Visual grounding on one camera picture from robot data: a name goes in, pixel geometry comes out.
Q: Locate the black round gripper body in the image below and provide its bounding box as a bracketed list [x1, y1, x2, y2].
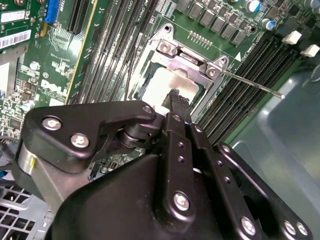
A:
[48, 149, 242, 240]

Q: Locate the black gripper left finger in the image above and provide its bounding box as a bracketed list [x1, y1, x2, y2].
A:
[23, 88, 197, 223]

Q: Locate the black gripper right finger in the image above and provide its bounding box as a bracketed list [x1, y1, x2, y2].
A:
[178, 90, 313, 240]

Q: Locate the steel wire locking lever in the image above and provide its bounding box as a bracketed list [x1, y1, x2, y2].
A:
[221, 69, 286, 99]

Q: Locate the silver topped CPU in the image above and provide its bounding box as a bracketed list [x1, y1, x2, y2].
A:
[136, 67, 202, 113]

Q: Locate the metal socket cover frame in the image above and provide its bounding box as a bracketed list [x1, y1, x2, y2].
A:
[129, 48, 216, 111]

